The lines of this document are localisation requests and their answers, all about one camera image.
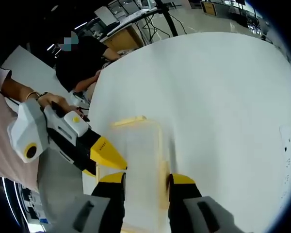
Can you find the black floor cables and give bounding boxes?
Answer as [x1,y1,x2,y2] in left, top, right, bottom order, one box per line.
[140,14,166,42]

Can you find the black tripod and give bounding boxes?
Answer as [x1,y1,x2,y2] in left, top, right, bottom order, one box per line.
[154,0,179,37]

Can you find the gold bracelet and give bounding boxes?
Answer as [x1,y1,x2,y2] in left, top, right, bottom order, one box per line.
[25,90,41,100]

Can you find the silver laptop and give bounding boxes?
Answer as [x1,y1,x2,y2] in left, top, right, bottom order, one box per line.
[94,5,120,25]

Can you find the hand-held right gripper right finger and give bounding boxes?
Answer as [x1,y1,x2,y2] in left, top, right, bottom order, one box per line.
[168,173,237,233]

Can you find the small white device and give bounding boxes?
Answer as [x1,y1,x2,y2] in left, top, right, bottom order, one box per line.
[70,92,91,109]

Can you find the person's light pink clothing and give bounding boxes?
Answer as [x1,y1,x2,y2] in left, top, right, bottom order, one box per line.
[0,92,41,191]

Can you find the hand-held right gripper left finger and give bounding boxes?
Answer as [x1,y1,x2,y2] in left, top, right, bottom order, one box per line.
[48,171,128,233]

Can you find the brown cardboard box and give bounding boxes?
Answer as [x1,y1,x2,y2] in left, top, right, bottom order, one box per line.
[199,0,218,16]

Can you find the wooden desk side panel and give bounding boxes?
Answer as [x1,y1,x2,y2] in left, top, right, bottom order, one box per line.
[102,22,146,53]

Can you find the clear plastic buckle box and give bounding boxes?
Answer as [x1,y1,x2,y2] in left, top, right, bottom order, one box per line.
[121,125,169,230]

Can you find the person's left hand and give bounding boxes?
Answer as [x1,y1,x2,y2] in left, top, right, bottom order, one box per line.
[37,93,73,115]

